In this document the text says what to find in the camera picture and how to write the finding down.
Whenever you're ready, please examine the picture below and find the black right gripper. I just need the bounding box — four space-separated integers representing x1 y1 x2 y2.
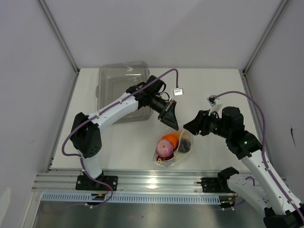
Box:
183 109 231 139

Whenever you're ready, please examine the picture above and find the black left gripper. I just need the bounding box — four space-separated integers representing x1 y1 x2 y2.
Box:
149 94 179 131

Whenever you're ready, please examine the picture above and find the orange fruit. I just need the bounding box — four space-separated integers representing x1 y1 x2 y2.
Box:
161 133 179 150

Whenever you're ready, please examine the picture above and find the dark mangosteen fruit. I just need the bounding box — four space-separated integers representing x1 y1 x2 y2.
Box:
178 139 191 153

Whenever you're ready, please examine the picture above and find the clear zip top bag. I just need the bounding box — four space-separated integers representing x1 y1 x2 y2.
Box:
152 127 193 168

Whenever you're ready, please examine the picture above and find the pink onion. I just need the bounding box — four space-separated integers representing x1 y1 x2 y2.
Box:
156 139 174 157

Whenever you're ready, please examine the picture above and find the dark red apple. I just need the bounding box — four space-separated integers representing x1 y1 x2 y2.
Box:
156 153 174 162

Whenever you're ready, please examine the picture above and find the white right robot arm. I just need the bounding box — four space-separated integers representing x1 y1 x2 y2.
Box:
183 106 304 228

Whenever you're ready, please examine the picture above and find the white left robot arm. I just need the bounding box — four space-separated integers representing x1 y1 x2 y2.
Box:
69 76 179 190

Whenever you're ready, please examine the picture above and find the grey plastic food bin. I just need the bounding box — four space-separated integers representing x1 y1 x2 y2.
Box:
96 62 149 110

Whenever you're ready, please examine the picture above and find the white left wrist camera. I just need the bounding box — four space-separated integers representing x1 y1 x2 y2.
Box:
171 88 184 96

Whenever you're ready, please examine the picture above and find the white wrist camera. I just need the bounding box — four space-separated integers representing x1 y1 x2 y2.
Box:
171 88 184 96
207 95 222 116

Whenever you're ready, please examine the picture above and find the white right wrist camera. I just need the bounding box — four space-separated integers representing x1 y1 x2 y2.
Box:
207 95 222 116

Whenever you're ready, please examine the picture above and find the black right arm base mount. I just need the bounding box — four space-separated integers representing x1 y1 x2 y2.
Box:
197 167 239 193

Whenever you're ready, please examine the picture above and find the white slotted cable duct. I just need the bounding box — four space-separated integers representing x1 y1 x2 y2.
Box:
41 192 221 205

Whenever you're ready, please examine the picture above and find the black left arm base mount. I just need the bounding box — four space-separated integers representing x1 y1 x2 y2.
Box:
75 174 118 191

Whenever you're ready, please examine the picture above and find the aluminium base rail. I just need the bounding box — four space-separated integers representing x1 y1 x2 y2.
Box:
32 170 218 195

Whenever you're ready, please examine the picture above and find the right aluminium frame post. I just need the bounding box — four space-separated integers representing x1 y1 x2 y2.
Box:
242 0 291 76

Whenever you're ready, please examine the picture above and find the aluminium frame post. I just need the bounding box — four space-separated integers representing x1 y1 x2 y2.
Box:
242 0 291 76
36 0 80 74

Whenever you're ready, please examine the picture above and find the left aluminium frame post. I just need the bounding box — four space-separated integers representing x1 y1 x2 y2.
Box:
36 0 80 74

